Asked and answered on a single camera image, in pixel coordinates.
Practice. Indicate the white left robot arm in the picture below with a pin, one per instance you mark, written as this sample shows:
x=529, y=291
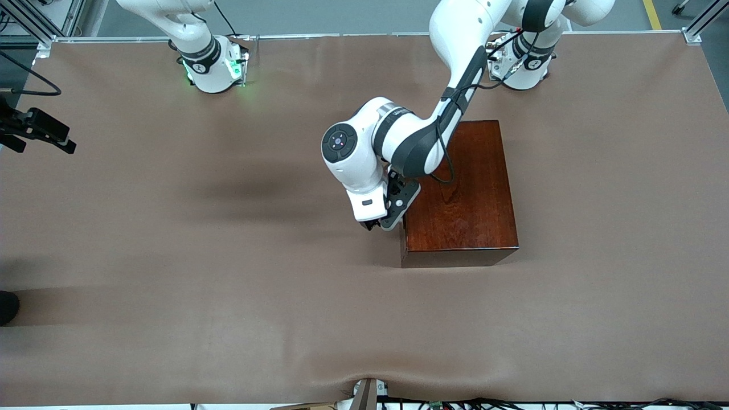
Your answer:
x=410, y=142

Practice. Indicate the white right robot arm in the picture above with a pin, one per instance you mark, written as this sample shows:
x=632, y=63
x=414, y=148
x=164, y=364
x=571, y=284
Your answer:
x=211, y=74

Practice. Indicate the dark wooden cabinet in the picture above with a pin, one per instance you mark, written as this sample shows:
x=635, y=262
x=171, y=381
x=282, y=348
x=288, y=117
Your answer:
x=472, y=216

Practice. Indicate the black round object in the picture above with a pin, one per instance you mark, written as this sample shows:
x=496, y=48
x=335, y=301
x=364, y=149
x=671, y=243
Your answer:
x=8, y=307

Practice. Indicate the brown table cover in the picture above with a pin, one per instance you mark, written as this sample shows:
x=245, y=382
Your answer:
x=228, y=319

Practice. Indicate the brown cardboard piece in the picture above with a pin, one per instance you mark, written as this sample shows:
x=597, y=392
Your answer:
x=302, y=406

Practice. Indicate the aluminium frame struts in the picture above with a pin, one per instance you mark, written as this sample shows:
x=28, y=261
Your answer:
x=34, y=23

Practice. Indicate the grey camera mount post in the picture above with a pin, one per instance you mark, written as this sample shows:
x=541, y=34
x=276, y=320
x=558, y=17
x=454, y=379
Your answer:
x=364, y=396

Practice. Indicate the aluminium frame strut with bracket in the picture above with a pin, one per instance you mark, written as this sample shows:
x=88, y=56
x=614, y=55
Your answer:
x=692, y=37

